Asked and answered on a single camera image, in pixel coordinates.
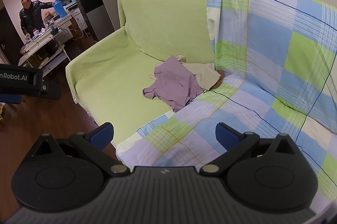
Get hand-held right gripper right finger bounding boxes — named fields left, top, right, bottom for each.
left=200, top=122, right=298, bottom=176

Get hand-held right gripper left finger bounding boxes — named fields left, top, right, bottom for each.
left=31, top=122, right=131, bottom=178

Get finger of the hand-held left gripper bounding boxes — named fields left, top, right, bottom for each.
left=0, top=94, right=23, bottom=105
left=39, top=81, right=63, bottom=101

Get purple shirt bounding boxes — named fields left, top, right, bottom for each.
left=143, top=55, right=204, bottom=113

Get white dining table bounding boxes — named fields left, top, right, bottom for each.
left=18, top=15, right=74, bottom=77

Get sofa with green cover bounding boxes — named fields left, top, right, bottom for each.
left=65, top=0, right=220, bottom=151

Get brown cloth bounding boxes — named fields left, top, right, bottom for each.
left=208, top=70, right=227, bottom=90

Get beige garment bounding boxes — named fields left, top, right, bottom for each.
left=149, top=55, right=222, bottom=90

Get white cabinet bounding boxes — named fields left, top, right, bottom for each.
left=43, top=7, right=87, bottom=40

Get blue thermos jug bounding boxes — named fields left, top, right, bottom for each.
left=53, top=0, right=67, bottom=19

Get checked blue green blanket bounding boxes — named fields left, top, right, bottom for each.
left=116, top=0, right=337, bottom=214

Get black and grey fridge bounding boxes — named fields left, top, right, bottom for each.
left=76, top=0, right=115, bottom=42

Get light blue toaster oven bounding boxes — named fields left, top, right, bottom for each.
left=60, top=0, right=79, bottom=9

